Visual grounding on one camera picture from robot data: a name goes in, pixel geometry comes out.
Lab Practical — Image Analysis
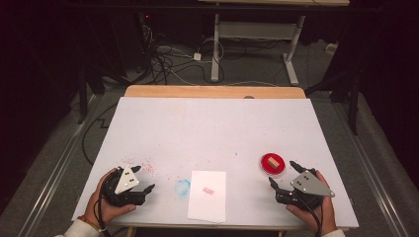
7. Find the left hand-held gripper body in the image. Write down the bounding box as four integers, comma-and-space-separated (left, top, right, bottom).
99, 165, 148, 208

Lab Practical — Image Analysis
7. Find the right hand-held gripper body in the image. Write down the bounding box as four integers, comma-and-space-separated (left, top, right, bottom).
274, 168, 336, 212

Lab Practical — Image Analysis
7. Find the round red ink pad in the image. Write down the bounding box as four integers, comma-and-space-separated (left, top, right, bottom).
260, 152, 287, 176

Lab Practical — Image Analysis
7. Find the person's right hand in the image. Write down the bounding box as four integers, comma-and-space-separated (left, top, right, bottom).
286, 169, 338, 237

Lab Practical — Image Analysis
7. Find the person's left hand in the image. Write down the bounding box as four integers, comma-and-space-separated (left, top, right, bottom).
83, 167, 137, 227

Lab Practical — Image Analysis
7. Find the white paper sheet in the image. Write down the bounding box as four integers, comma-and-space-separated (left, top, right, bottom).
187, 170, 227, 224

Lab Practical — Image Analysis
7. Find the large white board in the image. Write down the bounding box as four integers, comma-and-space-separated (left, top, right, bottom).
71, 96, 360, 229

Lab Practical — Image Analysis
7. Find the black metal stand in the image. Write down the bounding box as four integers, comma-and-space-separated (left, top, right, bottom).
304, 62, 362, 136

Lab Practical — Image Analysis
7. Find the wooden table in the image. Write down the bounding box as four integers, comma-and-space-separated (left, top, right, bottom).
108, 84, 350, 231

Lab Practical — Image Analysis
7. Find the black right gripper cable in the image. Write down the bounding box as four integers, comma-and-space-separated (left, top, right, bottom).
294, 194, 324, 237

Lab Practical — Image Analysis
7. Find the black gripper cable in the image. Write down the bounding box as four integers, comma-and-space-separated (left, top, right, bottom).
294, 194, 324, 237
93, 177, 116, 237

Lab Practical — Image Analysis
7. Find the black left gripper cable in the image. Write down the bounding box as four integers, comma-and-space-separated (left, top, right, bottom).
93, 177, 116, 237

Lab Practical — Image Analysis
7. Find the orange bracelet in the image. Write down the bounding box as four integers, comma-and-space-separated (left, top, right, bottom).
78, 215, 108, 233

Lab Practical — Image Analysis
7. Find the black floor cable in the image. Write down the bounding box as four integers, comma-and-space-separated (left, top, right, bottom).
81, 103, 119, 166

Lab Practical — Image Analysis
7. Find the metal floor rail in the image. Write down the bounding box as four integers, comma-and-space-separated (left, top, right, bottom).
14, 94, 104, 237
330, 100, 411, 237

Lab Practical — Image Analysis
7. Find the tangle of floor cables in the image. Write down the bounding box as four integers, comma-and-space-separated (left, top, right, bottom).
137, 23, 278, 87

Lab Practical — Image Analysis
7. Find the white metal frame desk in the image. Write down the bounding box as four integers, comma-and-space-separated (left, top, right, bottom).
197, 0, 351, 87

